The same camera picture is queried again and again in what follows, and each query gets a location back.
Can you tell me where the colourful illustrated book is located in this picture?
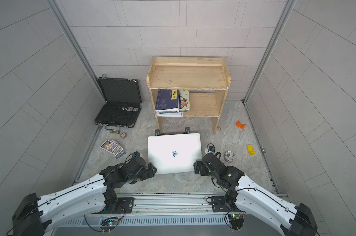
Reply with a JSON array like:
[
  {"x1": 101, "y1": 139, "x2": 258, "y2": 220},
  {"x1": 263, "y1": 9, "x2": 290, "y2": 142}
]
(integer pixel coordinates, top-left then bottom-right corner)
[{"x1": 179, "y1": 89, "x2": 190, "y2": 113}]

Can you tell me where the aluminium mounting rail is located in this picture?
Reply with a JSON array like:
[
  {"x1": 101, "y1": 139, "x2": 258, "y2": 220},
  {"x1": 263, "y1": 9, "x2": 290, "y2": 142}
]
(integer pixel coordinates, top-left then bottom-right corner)
[{"x1": 48, "y1": 193, "x2": 293, "y2": 217}]

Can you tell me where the open black briefcase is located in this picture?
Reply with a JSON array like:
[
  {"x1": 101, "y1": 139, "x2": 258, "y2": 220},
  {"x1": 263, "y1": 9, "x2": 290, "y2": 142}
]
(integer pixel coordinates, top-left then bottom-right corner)
[{"x1": 94, "y1": 76, "x2": 142, "y2": 128}]

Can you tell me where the stack of picture cards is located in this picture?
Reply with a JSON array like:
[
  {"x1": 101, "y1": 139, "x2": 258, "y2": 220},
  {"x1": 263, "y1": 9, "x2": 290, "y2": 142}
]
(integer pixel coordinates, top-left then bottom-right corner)
[{"x1": 100, "y1": 140, "x2": 126, "y2": 159}]

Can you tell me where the left circuit board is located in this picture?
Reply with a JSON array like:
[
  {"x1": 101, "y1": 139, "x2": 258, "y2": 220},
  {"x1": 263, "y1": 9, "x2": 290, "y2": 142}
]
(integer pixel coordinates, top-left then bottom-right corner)
[{"x1": 100, "y1": 217, "x2": 121, "y2": 234}]

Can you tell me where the orange plastic clip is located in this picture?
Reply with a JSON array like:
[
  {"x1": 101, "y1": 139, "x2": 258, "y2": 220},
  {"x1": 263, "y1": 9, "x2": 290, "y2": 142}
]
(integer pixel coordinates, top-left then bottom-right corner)
[{"x1": 236, "y1": 121, "x2": 246, "y2": 129}]

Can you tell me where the wooden two-tier shelf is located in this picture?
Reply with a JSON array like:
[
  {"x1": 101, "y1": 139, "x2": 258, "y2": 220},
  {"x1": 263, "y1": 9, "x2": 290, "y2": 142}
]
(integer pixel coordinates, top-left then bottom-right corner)
[{"x1": 146, "y1": 57, "x2": 232, "y2": 134}]

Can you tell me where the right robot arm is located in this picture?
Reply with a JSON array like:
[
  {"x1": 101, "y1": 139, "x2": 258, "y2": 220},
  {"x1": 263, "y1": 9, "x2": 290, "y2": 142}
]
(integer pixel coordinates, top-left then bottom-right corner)
[{"x1": 193, "y1": 153, "x2": 318, "y2": 236}]

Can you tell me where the circuit board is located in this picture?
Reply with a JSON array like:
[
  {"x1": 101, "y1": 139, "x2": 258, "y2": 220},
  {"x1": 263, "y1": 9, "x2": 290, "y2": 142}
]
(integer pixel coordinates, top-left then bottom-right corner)
[
  {"x1": 100, "y1": 217, "x2": 121, "y2": 234},
  {"x1": 227, "y1": 213, "x2": 244, "y2": 231}
]

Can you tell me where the white book stack bottom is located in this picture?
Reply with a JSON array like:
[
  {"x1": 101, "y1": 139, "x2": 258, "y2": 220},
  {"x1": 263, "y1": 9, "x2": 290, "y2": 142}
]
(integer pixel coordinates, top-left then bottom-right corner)
[{"x1": 156, "y1": 111, "x2": 183, "y2": 117}]

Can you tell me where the black laptop stand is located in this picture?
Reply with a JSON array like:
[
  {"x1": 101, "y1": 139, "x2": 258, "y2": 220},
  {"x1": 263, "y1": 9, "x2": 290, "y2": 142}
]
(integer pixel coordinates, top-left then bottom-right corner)
[{"x1": 154, "y1": 127, "x2": 191, "y2": 136}]

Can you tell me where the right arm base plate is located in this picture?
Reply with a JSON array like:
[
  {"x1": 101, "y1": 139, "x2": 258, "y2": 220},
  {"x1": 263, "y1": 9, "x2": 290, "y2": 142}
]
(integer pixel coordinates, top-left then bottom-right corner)
[{"x1": 206, "y1": 196, "x2": 235, "y2": 212}]

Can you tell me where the right circuit board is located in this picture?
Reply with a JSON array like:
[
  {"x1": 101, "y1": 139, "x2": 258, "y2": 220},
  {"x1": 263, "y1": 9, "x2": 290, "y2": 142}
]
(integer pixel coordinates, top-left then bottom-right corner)
[{"x1": 227, "y1": 213, "x2": 244, "y2": 231}]

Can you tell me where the silver laptop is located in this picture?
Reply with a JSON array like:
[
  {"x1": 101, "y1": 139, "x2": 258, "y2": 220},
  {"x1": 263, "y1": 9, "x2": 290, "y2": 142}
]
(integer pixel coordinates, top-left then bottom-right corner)
[{"x1": 147, "y1": 133, "x2": 202, "y2": 175}]

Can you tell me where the yellow plastic clip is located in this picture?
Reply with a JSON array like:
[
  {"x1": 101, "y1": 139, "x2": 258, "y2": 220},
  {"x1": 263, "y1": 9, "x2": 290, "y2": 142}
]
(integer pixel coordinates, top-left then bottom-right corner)
[{"x1": 247, "y1": 145, "x2": 256, "y2": 155}]

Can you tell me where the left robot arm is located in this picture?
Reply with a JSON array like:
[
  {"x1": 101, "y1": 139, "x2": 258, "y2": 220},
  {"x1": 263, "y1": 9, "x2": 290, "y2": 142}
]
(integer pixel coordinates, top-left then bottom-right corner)
[{"x1": 7, "y1": 155, "x2": 157, "y2": 236}]

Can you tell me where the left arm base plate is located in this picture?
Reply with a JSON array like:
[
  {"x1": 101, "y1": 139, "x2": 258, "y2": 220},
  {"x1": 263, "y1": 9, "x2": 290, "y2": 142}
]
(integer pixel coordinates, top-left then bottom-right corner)
[{"x1": 100, "y1": 197, "x2": 135, "y2": 214}]

